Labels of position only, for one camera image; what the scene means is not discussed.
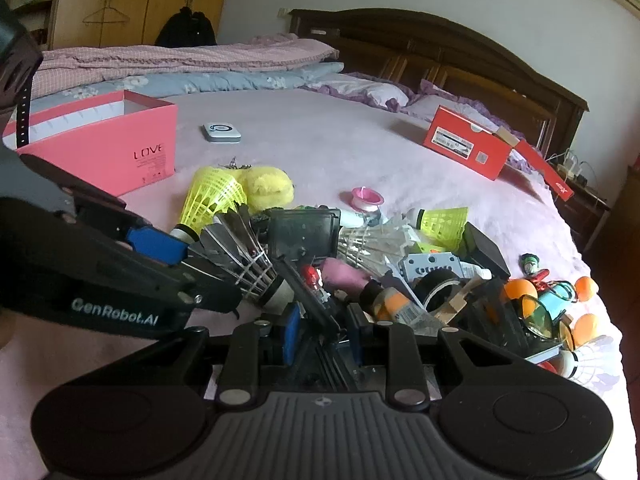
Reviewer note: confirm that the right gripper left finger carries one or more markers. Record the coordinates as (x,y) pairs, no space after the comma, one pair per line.
(266,342)

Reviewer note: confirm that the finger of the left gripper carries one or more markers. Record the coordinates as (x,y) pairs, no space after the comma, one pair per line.
(157,245)

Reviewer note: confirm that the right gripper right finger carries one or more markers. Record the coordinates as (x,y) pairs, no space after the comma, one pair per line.
(391,347)

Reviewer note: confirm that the dark feather shuttlecock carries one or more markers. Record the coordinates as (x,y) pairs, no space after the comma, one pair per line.
(228,251)

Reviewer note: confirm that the black wrist watch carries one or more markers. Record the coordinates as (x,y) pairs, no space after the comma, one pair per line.
(24,87)

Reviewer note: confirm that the silver foil tube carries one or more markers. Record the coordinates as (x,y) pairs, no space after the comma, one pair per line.
(389,304)

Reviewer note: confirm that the yellow plastic shuttlecock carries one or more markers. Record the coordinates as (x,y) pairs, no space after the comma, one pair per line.
(212,190)

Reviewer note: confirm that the white feather shuttlecock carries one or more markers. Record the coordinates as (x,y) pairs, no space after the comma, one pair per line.
(372,248)

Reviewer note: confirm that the pink open box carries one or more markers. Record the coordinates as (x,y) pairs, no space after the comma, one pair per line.
(117,142)

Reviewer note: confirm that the smoky plastic case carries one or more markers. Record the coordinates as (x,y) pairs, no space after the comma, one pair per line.
(304,234)

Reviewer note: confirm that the green yellow shuttlecock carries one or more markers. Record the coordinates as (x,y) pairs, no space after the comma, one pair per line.
(440,229)

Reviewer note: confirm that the small white tin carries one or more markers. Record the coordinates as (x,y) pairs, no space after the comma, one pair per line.
(221,133)

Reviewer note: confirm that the pink tape spool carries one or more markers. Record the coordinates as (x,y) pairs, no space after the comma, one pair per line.
(366,199)

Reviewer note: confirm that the blue floral quilt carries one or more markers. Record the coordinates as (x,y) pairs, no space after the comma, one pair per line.
(176,84)

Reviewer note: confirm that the folded pink quilt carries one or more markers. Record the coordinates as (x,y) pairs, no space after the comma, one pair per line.
(63,69)

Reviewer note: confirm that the pink fleece blanket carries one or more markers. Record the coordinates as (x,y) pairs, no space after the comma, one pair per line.
(327,146)

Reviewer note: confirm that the black backpack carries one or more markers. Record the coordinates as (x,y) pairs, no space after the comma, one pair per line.
(187,29)

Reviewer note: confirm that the red shoe box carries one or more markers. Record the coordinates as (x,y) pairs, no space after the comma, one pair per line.
(468,143)

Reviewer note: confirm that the red shoe box lid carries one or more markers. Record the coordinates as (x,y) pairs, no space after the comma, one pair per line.
(551,177)

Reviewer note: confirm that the bedside table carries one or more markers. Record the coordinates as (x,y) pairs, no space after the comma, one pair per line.
(586,211)

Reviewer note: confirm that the purple frilled pillow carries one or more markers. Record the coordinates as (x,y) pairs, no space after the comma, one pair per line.
(398,98)

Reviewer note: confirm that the wooden headboard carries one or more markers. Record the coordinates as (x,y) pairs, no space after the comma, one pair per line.
(409,47)

